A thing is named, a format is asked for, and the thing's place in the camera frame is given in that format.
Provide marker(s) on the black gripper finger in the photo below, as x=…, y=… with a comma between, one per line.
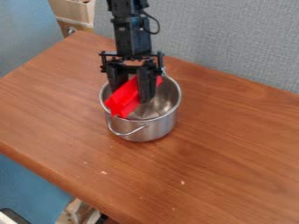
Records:
x=116, y=76
x=147, y=74

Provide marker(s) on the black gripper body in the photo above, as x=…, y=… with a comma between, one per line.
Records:
x=131, y=63

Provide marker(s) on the light wooden frame under table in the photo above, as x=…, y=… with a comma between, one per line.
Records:
x=79, y=213

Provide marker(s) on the black and white device corner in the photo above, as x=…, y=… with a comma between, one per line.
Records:
x=10, y=217

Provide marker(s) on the red plastic block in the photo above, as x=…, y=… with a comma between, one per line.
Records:
x=123, y=101

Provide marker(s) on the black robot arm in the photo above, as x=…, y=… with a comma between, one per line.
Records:
x=134, y=56

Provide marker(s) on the stainless steel pot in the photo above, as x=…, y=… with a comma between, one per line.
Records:
x=152, y=119

